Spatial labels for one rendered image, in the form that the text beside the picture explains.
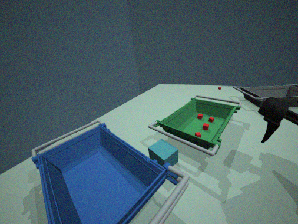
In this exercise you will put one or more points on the green plastic tray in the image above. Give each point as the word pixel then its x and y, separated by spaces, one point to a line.
pixel 183 123

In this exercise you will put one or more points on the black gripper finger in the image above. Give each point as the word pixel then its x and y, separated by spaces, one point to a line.
pixel 272 126

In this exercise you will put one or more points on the teal cube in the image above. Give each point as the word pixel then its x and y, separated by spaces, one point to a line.
pixel 163 152

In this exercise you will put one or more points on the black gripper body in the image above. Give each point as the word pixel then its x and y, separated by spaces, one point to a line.
pixel 277 110

